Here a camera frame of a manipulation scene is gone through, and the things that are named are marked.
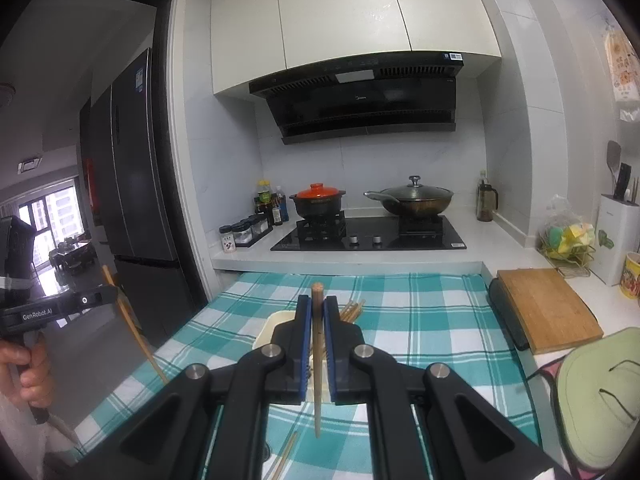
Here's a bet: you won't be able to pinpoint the person's left hand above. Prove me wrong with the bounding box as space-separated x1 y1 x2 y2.
1 334 54 408

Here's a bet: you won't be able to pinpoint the cream utensil holder box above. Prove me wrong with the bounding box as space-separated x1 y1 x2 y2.
252 311 295 350

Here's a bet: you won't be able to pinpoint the teal plaid tablecloth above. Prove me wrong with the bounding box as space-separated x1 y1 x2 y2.
70 292 553 479

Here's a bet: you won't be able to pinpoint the black gas stove top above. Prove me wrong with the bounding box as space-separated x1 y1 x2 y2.
271 211 466 252

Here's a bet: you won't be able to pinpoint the spice jar rack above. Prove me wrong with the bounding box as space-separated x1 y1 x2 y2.
218 214 272 252

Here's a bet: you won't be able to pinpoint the dark double door refrigerator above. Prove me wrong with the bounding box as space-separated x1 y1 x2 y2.
85 49 191 347

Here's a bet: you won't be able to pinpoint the black tray under board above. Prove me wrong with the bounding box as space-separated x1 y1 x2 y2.
488 278 529 351

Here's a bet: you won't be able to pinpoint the sauce bottles group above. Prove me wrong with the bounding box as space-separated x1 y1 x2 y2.
254 180 290 226

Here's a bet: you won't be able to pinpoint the black pot orange lid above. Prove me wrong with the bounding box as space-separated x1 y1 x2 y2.
290 182 346 220

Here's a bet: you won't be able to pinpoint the black wok glass lid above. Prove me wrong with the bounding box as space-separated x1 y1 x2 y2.
363 176 454 218

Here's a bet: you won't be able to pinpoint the wooden cutting board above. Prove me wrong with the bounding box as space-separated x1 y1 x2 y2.
496 269 603 356

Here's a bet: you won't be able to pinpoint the bag with yellow sponges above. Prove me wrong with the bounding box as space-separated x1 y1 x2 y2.
537 195 596 274

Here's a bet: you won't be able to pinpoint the black range hood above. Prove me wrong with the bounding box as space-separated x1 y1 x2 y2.
248 51 464 145

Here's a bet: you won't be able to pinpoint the yellow printed cup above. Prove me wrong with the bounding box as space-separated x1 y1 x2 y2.
620 252 640 299

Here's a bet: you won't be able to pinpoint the white knife holder box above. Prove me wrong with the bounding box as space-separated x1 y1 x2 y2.
590 195 640 286

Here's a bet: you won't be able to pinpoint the white upper cabinets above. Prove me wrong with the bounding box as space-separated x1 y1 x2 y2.
212 0 501 96

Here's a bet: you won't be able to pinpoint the hanging printed bag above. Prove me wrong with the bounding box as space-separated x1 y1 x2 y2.
604 29 639 105

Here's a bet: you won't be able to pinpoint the green lid with handle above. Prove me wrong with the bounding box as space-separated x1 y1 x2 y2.
556 327 639 471

